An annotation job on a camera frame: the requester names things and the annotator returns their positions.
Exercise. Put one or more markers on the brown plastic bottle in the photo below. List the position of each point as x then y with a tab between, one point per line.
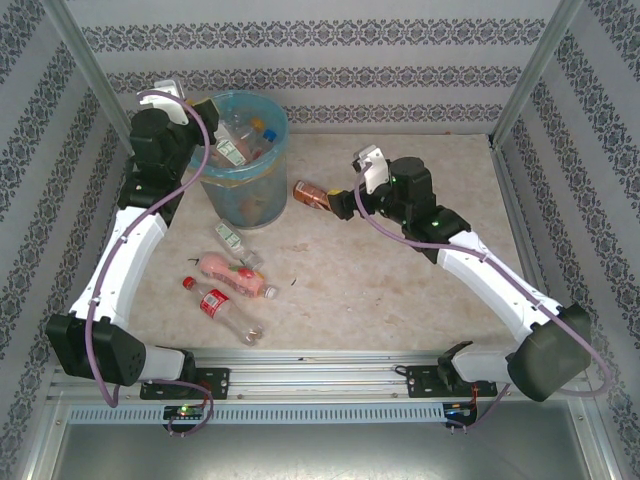
310	194

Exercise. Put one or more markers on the translucent blue plastic bin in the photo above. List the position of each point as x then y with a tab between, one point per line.
250	195

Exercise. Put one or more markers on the pink plastic bottle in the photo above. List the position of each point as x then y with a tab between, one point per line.
230	275

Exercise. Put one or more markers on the long clear red-label cola bottle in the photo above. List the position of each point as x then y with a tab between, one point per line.
215	302

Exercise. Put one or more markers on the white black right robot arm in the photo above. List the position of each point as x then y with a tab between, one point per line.
495	280

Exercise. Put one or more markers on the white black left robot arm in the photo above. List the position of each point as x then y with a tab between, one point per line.
125	260

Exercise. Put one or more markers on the right small circuit board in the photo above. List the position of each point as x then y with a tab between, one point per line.
460	411

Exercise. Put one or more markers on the small circuit board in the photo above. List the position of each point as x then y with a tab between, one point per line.
460	411
184	412

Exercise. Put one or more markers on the grey metal sheet panel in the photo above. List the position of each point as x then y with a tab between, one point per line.
325	450

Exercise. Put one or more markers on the left small circuit board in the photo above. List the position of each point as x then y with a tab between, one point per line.
184	412

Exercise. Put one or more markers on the aluminium left side rail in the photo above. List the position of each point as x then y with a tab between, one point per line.
107	220

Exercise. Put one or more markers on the aluminium left frame post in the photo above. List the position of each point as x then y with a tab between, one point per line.
90	70

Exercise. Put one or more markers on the aluminium frame post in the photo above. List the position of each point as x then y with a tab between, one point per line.
90	70
537	70

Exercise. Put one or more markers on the aluminium right side rail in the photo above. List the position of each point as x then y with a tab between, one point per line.
520	220

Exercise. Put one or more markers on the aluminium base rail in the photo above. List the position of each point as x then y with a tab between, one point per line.
325	377

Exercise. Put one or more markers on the aluminium right frame post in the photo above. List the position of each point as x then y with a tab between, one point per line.
537	70

